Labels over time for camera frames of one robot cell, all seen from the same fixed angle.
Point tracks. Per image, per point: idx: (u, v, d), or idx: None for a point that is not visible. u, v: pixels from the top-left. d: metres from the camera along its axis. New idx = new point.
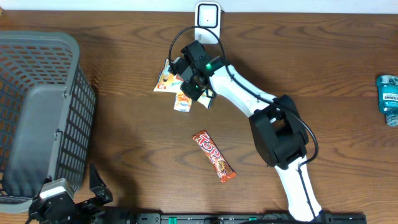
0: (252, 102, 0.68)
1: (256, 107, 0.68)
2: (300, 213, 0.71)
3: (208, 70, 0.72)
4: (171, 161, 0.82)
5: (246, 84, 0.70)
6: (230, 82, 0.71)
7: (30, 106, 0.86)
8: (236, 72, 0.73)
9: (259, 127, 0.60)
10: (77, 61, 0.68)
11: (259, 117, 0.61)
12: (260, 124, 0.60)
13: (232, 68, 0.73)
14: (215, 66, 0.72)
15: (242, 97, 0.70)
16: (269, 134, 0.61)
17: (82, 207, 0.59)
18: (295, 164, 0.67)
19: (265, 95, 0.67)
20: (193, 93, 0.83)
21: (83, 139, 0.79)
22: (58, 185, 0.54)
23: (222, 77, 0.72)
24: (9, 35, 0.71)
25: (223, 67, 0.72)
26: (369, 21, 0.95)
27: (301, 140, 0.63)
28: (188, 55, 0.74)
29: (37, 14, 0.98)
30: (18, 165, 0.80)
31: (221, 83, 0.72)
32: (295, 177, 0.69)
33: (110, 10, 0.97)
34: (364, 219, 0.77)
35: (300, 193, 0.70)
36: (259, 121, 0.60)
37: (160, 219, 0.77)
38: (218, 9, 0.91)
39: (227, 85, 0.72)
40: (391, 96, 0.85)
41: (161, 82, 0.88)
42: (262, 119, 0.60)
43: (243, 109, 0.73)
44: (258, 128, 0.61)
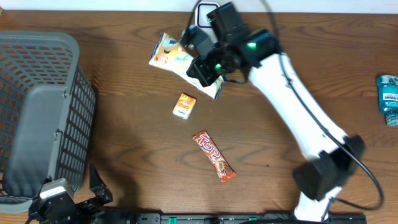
0: (314, 136, 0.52)
1: (318, 144, 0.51)
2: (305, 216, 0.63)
3: (250, 50, 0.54)
4: (171, 161, 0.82)
5: (306, 99, 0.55)
6: (286, 88, 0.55)
7: (30, 106, 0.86)
8: (294, 76, 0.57)
9: (324, 178, 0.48)
10: (77, 61, 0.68)
11: (326, 166, 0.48)
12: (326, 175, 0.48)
13: (289, 68, 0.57)
14: (259, 43, 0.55)
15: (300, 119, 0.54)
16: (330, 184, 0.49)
17: (82, 207, 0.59)
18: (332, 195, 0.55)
19: (332, 130, 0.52)
20: (206, 74, 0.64)
21: (83, 139, 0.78)
22: (58, 185, 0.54)
23: (275, 76, 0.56)
24: (9, 35, 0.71)
25: (274, 55, 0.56)
26: (369, 21, 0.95)
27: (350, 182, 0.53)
28: (217, 22, 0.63)
29: (36, 14, 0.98)
30: (18, 165, 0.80)
31: (272, 86, 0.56)
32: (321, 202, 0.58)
33: (110, 10, 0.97)
34: (364, 219, 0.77)
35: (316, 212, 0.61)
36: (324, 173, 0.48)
37: (160, 219, 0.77)
38: (218, 9, 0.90)
39: (281, 92, 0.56)
40: (391, 96, 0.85)
41: (162, 53, 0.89)
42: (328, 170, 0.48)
43: (296, 135, 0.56)
44: (321, 178, 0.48)
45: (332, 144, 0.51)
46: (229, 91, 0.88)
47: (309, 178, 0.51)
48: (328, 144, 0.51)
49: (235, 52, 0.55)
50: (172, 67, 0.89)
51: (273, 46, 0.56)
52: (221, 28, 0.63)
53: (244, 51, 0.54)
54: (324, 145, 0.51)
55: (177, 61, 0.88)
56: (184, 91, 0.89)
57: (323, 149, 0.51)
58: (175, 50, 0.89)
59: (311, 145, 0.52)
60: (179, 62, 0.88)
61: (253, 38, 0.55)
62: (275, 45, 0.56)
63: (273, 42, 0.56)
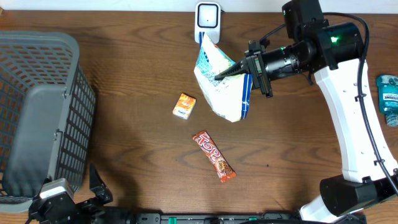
0: (367, 160, 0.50)
1: (367, 168, 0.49)
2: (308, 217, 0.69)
3: (331, 44, 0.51)
4: (171, 161, 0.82)
5: (373, 122, 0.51)
6: (354, 101, 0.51)
7: (30, 106, 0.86)
8: (369, 94, 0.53)
9: (359, 203, 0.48)
10: (78, 61, 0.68)
11: (366, 195, 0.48)
12: (362, 201, 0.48)
13: (365, 83, 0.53)
14: (342, 37, 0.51)
15: (357, 137, 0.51)
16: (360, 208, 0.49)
17: (82, 207, 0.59)
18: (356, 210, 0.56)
19: (387, 162, 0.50)
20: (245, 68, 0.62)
21: (83, 139, 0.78)
22: (58, 185, 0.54)
23: (347, 87, 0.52)
24: (9, 35, 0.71)
25: (356, 60, 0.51)
26: (369, 21, 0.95)
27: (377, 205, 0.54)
28: (295, 12, 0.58)
29: (37, 14, 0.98)
30: (18, 164, 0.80)
31: (337, 92, 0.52)
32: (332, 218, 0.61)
33: (110, 10, 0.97)
34: (364, 219, 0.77)
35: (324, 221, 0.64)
36: (364, 200, 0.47)
37: (160, 219, 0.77)
38: (218, 9, 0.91)
39: (346, 102, 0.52)
40: (391, 96, 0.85)
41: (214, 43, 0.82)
42: (367, 195, 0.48)
43: (344, 148, 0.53)
44: (356, 203, 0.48)
45: (380, 173, 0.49)
46: None
47: (341, 195, 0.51)
48: (376, 172, 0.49)
49: (311, 41, 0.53)
50: (211, 51, 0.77)
51: (357, 46, 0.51)
52: (301, 17, 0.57)
53: (324, 38, 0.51)
54: (372, 173, 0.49)
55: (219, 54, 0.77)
56: (184, 91, 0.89)
57: (369, 176, 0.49)
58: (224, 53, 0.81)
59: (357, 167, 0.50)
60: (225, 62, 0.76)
61: (337, 32, 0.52)
62: (360, 46, 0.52)
63: (358, 44, 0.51)
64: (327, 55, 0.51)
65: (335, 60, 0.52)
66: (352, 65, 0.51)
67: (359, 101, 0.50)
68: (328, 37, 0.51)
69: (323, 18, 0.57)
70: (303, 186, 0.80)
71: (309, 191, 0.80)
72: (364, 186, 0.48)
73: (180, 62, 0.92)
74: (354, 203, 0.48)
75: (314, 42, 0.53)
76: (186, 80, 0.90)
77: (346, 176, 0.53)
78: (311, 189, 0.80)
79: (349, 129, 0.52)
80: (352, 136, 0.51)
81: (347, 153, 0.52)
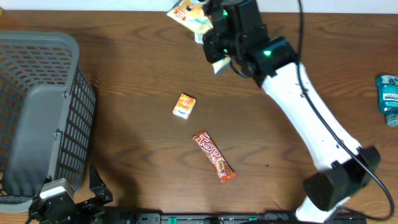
0: (328, 147, 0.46)
1: (333, 155, 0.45)
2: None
3: (265, 59, 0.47)
4: (171, 161, 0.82)
5: (321, 111, 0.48)
6: (301, 98, 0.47)
7: (30, 106, 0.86)
8: (310, 84, 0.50)
9: (336, 187, 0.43)
10: (78, 61, 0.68)
11: (339, 175, 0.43)
12: (337, 183, 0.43)
13: (305, 77, 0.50)
14: (274, 51, 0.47)
15: (314, 130, 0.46)
16: (340, 193, 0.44)
17: (82, 207, 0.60)
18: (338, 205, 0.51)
19: (347, 140, 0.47)
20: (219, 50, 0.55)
21: (83, 139, 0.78)
22: (58, 185, 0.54)
23: (291, 87, 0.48)
24: (10, 35, 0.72)
25: (292, 66, 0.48)
26: (368, 21, 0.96)
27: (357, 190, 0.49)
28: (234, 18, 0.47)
29: (37, 14, 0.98)
30: (18, 165, 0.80)
31: (284, 92, 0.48)
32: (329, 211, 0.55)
33: (111, 10, 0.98)
34: (364, 218, 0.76)
35: (321, 215, 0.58)
36: (339, 182, 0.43)
37: (160, 219, 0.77)
38: None
39: (293, 101, 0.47)
40: (391, 96, 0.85)
41: (183, 10, 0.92)
42: (342, 178, 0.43)
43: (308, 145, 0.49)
44: (333, 188, 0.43)
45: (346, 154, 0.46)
46: (229, 91, 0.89)
47: (319, 188, 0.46)
48: (342, 155, 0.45)
49: (247, 58, 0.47)
50: (186, 23, 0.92)
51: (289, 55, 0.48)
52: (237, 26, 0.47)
53: (259, 55, 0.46)
54: (337, 156, 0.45)
55: (191, 22, 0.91)
56: (184, 91, 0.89)
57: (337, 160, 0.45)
58: (198, 10, 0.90)
59: (326, 158, 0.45)
60: (197, 24, 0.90)
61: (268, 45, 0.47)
62: (292, 52, 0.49)
63: (291, 50, 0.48)
64: (267, 70, 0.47)
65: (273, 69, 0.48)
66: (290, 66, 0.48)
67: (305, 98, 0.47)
68: (260, 53, 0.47)
69: (261, 24, 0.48)
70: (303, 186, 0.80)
71: None
72: (335, 169, 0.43)
73: (180, 62, 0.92)
74: (331, 188, 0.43)
75: (250, 58, 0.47)
76: (186, 80, 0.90)
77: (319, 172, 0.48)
78: None
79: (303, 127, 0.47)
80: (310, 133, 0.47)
81: (311, 148, 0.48)
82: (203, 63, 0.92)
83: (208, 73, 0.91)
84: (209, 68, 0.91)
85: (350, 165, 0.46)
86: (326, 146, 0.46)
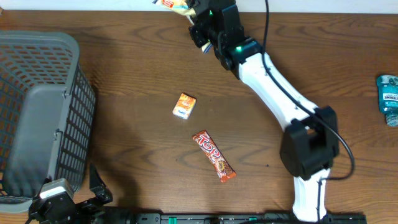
0: (289, 108, 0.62)
1: (291, 114, 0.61)
2: (306, 216, 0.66)
3: (237, 53, 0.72)
4: (171, 161, 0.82)
5: (281, 82, 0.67)
6: (265, 75, 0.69)
7: (30, 106, 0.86)
8: (272, 65, 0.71)
9: (295, 139, 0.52)
10: (77, 61, 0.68)
11: (297, 129, 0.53)
12: (296, 135, 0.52)
13: (268, 62, 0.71)
14: (245, 48, 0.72)
15: (277, 95, 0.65)
16: (302, 147, 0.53)
17: (82, 207, 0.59)
18: (318, 177, 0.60)
19: (304, 102, 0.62)
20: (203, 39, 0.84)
21: (83, 139, 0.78)
22: (58, 185, 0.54)
23: (258, 70, 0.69)
24: (10, 35, 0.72)
25: (260, 56, 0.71)
26: (368, 21, 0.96)
27: (332, 154, 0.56)
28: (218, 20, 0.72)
29: (37, 14, 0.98)
30: (18, 164, 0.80)
31: (253, 72, 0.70)
32: (314, 186, 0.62)
33: (111, 10, 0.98)
34: (364, 219, 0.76)
35: (311, 196, 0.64)
36: (298, 134, 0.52)
37: (160, 219, 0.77)
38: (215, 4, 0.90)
39: (260, 78, 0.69)
40: (391, 96, 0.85)
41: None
42: (301, 133, 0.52)
43: (271, 108, 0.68)
44: (293, 140, 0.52)
45: (302, 112, 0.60)
46: (229, 91, 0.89)
47: (286, 148, 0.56)
48: (300, 114, 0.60)
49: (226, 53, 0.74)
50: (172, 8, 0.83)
51: (256, 49, 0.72)
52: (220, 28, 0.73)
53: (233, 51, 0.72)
54: (296, 115, 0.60)
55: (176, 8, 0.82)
56: (184, 90, 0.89)
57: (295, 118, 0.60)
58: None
59: (286, 115, 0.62)
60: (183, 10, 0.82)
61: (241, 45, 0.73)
62: (259, 47, 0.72)
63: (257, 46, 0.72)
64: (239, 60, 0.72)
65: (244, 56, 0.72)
66: (257, 56, 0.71)
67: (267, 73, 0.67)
68: (235, 53, 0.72)
69: (239, 26, 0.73)
70: None
71: None
72: (294, 125, 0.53)
73: (180, 62, 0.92)
74: (292, 140, 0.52)
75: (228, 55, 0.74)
76: (186, 80, 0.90)
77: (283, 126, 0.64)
78: None
79: (268, 93, 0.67)
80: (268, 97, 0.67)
81: (278, 109, 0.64)
82: (203, 63, 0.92)
83: (208, 73, 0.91)
84: (209, 68, 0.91)
85: (309, 123, 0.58)
86: (286, 107, 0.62)
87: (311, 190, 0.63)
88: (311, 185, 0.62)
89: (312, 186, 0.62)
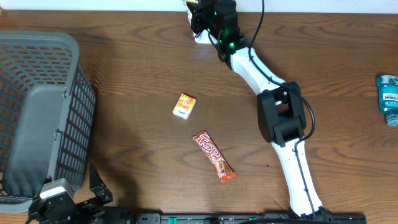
0: (263, 84, 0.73)
1: (265, 88, 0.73)
2: (302, 206, 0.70)
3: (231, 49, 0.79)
4: (171, 161, 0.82)
5: (261, 66, 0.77)
6: (249, 61, 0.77)
7: (30, 106, 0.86)
8: (255, 55, 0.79)
9: (264, 103, 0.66)
10: (77, 61, 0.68)
11: (267, 96, 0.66)
12: (265, 101, 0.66)
13: (252, 51, 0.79)
14: (237, 45, 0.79)
15: (254, 75, 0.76)
16: (272, 111, 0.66)
17: (82, 207, 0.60)
18: (293, 143, 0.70)
19: (275, 78, 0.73)
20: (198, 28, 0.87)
21: (83, 139, 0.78)
22: (58, 185, 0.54)
23: (242, 56, 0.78)
24: (9, 35, 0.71)
25: (246, 48, 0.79)
26: (368, 21, 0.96)
27: (300, 122, 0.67)
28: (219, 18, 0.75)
29: (36, 13, 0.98)
30: (18, 164, 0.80)
31: (239, 60, 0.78)
32: (293, 158, 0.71)
33: (111, 10, 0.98)
34: (364, 219, 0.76)
35: (296, 173, 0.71)
36: (267, 100, 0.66)
37: (160, 219, 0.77)
38: None
39: (245, 64, 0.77)
40: (391, 96, 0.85)
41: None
42: (269, 99, 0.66)
43: (250, 84, 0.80)
44: (263, 104, 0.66)
45: (274, 86, 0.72)
46: (229, 91, 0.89)
47: (262, 116, 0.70)
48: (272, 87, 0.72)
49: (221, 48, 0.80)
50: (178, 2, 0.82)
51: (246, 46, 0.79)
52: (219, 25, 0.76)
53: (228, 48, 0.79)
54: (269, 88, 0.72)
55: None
56: (183, 90, 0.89)
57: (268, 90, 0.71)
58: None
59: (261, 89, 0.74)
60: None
61: (236, 41, 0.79)
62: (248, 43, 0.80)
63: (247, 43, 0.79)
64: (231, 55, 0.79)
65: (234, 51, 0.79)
66: (243, 48, 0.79)
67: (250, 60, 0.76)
68: (229, 50, 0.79)
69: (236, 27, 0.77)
70: None
71: None
72: (265, 94, 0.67)
73: (180, 62, 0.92)
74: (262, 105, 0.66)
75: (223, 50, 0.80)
76: (186, 80, 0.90)
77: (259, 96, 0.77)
78: None
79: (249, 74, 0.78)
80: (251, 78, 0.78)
81: (255, 84, 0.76)
82: (203, 63, 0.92)
83: (208, 72, 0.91)
84: (209, 68, 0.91)
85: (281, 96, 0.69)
86: (262, 84, 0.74)
87: (293, 165, 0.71)
88: (290, 157, 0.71)
89: (292, 157, 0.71)
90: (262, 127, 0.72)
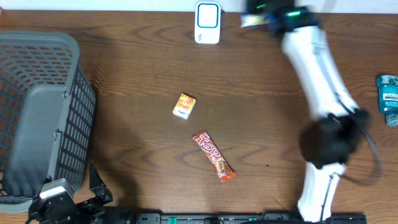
0: (328, 96, 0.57)
1: (328, 104, 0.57)
2: (310, 213, 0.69)
3: (290, 19, 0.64)
4: (171, 161, 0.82)
5: (328, 69, 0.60)
6: (313, 55, 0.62)
7: (30, 106, 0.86)
8: (323, 46, 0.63)
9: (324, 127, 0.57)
10: (77, 61, 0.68)
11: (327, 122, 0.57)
12: (326, 126, 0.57)
13: (321, 42, 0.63)
14: (300, 15, 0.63)
15: (318, 75, 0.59)
16: (328, 139, 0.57)
17: (82, 207, 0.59)
18: (331, 170, 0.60)
19: (344, 98, 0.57)
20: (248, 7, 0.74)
21: (83, 139, 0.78)
22: (58, 185, 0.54)
23: (305, 44, 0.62)
24: (9, 35, 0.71)
25: (311, 30, 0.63)
26: (369, 21, 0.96)
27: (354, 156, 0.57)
28: None
29: (36, 14, 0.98)
30: (18, 164, 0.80)
31: (302, 46, 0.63)
32: (324, 183, 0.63)
33: (111, 10, 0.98)
34: (364, 219, 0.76)
35: (318, 190, 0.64)
36: (326, 126, 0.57)
37: (160, 219, 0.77)
38: (218, 9, 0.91)
39: (307, 55, 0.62)
40: (391, 96, 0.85)
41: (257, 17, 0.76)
42: (331, 125, 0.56)
43: (305, 81, 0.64)
44: (322, 129, 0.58)
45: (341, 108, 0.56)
46: (229, 91, 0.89)
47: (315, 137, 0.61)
48: (336, 108, 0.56)
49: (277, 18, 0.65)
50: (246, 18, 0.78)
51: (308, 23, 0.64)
52: None
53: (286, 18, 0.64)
54: (333, 107, 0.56)
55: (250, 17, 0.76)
56: (183, 90, 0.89)
57: (331, 112, 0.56)
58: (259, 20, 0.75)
59: (321, 101, 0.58)
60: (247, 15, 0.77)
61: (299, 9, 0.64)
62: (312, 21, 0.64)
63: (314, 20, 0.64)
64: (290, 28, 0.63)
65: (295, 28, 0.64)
66: (307, 32, 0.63)
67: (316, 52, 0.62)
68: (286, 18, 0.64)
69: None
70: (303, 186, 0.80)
71: None
72: (326, 118, 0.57)
73: (180, 62, 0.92)
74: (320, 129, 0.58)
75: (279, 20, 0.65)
76: (186, 80, 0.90)
77: (314, 105, 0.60)
78: None
79: (309, 69, 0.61)
80: (306, 73, 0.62)
81: (312, 89, 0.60)
82: (203, 63, 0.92)
83: (208, 72, 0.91)
84: (209, 68, 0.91)
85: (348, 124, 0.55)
86: (324, 96, 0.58)
87: (320, 188, 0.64)
88: (322, 177, 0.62)
89: (323, 183, 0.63)
90: (307, 144, 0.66)
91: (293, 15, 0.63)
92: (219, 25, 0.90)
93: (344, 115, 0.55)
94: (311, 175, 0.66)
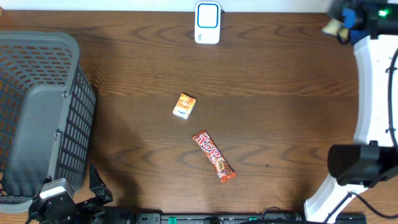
0: (380, 126, 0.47)
1: (378, 134, 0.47)
2: (315, 216, 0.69)
3: (374, 15, 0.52)
4: (171, 161, 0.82)
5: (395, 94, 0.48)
6: (385, 72, 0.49)
7: (30, 106, 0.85)
8: None
9: (362, 160, 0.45)
10: (78, 61, 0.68)
11: (368, 154, 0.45)
12: (365, 158, 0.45)
13: None
14: (390, 16, 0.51)
15: (377, 98, 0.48)
16: (359, 169, 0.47)
17: (82, 207, 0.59)
18: (351, 188, 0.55)
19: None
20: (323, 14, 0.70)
21: (83, 139, 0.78)
22: (58, 185, 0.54)
23: (382, 58, 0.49)
24: (9, 35, 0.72)
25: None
26: None
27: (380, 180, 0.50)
28: None
29: (36, 14, 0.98)
30: (18, 164, 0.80)
31: (375, 56, 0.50)
32: (341, 195, 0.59)
33: (111, 10, 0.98)
34: (364, 219, 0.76)
35: (332, 201, 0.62)
36: (365, 158, 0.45)
37: (160, 219, 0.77)
38: (218, 9, 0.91)
39: (377, 70, 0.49)
40: None
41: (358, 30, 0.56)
42: (369, 157, 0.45)
43: (362, 103, 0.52)
44: (359, 161, 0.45)
45: (390, 141, 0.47)
46: (229, 91, 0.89)
47: (345, 156, 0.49)
48: (384, 140, 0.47)
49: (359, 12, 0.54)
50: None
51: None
52: None
53: (371, 10, 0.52)
54: (382, 139, 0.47)
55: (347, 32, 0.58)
56: (183, 90, 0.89)
57: (377, 140, 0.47)
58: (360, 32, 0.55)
59: (370, 128, 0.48)
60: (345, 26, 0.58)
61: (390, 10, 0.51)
62: None
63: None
64: (370, 25, 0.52)
65: (377, 31, 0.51)
66: (392, 41, 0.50)
67: (390, 71, 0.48)
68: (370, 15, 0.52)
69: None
70: (303, 186, 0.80)
71: (310, 191, 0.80)
72: (369, 147, 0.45)
73: (180, 62, 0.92)
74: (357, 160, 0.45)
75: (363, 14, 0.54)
76: (186, 80, 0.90)
77: (359, 132, 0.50)
78: (312, 188, 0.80)
79: (370, 89, 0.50)
80: (368, 92, 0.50)
81: (364, 114, 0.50)
82: (203, 63, 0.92)
83: (208, 73, 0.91)
84: (209, 68, 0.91)
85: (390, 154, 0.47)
86: (375, 123, 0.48)
87: (336, 199, 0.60)
88: (339, 192, 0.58)
89: (339, 195, 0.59)
90: (335, 157, 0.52)
91: (381, 15, 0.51)
92: (219, 25, 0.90)
93: (385, 147, 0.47)
94: (328, 180, 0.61)
